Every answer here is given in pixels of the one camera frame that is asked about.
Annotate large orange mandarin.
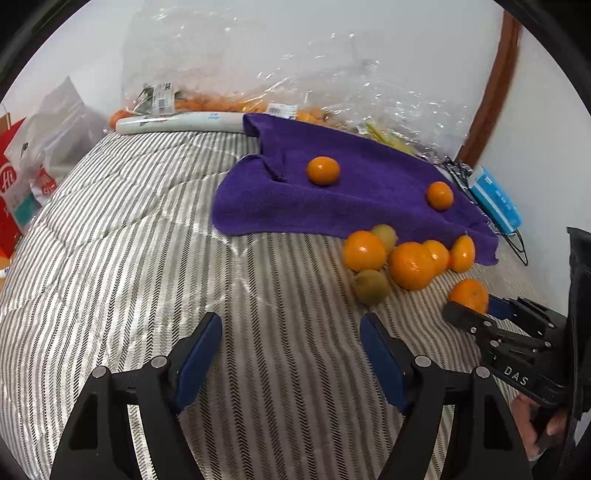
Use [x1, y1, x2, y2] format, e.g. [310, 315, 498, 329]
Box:
[426, 181, 455, 211]

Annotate person's right hand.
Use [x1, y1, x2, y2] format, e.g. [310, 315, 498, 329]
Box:
[511, 394, 568, 461]

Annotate oval orange kumquat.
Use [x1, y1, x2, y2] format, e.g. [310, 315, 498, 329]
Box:
[449, 234, 476, 273]

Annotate small orange mandarin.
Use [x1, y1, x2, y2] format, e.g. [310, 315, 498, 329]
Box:
[423, 240, 450, 276]

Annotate big central orange mandarin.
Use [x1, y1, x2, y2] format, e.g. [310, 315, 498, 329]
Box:
[388, 242, 436, 291]

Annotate blue tissue pack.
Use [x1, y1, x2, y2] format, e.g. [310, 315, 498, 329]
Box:
[468, 166, 522, 235]

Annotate green kiwi front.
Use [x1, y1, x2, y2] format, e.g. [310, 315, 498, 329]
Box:
[354, 270, 391, 306]

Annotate green kiwi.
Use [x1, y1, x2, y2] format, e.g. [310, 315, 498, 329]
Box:
[370, 224, 398, 254]
[354, 270, 391, 306]

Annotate green kiwi back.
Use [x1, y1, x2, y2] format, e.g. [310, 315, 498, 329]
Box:
[370, 224, 398, 254]

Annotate striped grey mattress cover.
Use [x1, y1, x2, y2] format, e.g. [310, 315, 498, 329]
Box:
[0, 130, 555, 480]

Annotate red paper shopping bag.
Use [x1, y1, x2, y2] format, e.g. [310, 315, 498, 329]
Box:
[1, 119, 28, 259]

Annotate purple towel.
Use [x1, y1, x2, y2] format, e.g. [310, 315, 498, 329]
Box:
[211, 114, 499, 266]

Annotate white plastic bag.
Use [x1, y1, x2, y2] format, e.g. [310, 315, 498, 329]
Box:
[5, 79, 106, 229]

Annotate clear plastic fruit bags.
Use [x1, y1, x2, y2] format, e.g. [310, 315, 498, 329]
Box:
[121, 1, 471, 162]

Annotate white rolled tube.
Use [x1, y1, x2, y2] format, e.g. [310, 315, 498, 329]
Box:
[115, 112, 245, 135]

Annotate brown wooden door frame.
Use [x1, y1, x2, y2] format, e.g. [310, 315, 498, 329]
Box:
[458, 11, 522, 167]

